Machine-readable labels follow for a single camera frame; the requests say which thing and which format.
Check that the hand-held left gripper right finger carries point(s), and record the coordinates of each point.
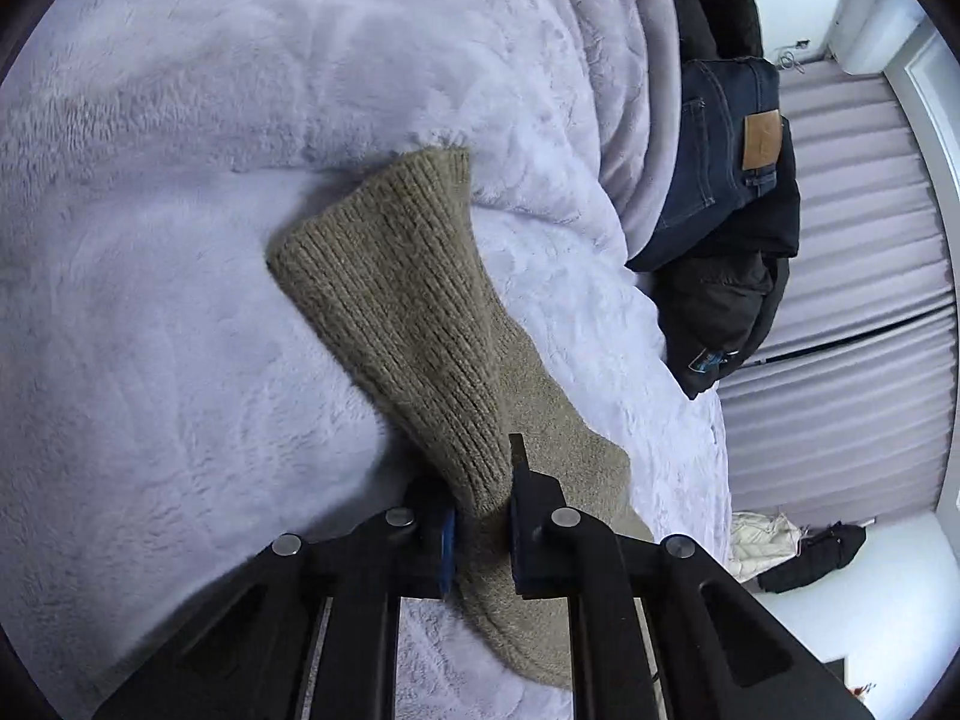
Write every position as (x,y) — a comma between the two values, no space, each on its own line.
(525,549)

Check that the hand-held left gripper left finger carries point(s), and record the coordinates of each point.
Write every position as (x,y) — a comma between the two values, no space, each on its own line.
(448,549)

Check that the olive knit sweater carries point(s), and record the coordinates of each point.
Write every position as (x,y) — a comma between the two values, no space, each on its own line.
(405,300)

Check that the cream puffer jacket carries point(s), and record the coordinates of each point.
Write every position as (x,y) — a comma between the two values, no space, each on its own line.
(761,544)

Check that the black cloth on floor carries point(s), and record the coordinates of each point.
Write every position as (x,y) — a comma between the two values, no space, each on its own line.
(821,555)

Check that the black padded jacket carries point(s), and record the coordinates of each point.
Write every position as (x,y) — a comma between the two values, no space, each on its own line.
(720,307)

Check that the dark blue jeans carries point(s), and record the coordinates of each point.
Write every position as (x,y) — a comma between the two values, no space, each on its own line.
(712,165)

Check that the fluffy lavender blanket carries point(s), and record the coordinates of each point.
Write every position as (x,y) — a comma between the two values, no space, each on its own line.
(150,240)

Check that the white air conditioner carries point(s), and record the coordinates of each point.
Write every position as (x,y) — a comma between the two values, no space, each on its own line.
(874,15)

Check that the white door frame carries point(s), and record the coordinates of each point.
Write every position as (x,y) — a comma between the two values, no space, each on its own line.
(937,90)

